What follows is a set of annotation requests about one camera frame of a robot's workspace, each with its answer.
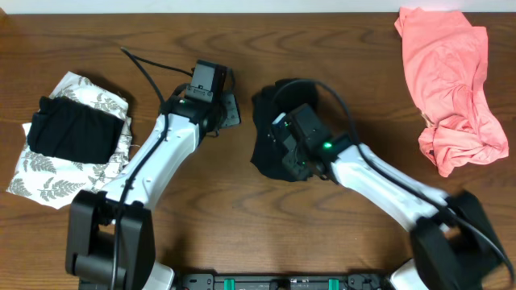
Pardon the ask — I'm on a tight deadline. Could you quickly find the black polo shirt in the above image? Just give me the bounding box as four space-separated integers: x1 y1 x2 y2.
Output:
251 79 318 182

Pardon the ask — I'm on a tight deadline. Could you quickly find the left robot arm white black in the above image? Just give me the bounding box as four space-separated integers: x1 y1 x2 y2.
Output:
65 60 241 290

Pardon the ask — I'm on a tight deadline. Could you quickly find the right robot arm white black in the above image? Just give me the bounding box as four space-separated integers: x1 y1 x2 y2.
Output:
271 104 515 289

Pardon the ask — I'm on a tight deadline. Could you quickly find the folded black garment on bag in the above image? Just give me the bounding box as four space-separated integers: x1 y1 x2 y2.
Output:
27 97 124 164

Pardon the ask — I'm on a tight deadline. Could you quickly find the salmon pink shirt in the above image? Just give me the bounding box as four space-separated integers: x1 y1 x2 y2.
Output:
394 7 510 177

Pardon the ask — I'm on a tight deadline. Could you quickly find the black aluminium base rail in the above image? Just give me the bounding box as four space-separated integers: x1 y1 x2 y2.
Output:
172 273 393 290

